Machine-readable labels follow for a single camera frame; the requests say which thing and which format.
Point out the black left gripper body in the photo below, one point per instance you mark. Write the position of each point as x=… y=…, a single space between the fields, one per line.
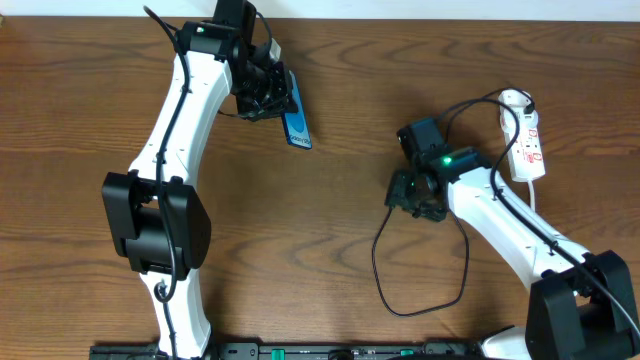
x=288 y=91

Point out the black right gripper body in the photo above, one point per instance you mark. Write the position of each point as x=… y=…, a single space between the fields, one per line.
x=397 y=190

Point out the blue screen smartphone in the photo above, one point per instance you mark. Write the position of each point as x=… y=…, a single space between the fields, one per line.
x=296 y=131

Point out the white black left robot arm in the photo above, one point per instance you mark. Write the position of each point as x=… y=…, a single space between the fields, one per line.
x=156 y=218

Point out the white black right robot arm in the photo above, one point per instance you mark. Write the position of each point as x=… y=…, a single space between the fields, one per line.
x=581 y=305

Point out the white USB charger plug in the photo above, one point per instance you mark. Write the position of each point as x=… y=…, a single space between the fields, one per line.
x=517 y=115

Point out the white power strip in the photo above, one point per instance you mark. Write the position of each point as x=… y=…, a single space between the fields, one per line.
x=525 y=156

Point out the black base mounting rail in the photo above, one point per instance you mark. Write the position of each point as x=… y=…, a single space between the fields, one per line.
x=253 y=351

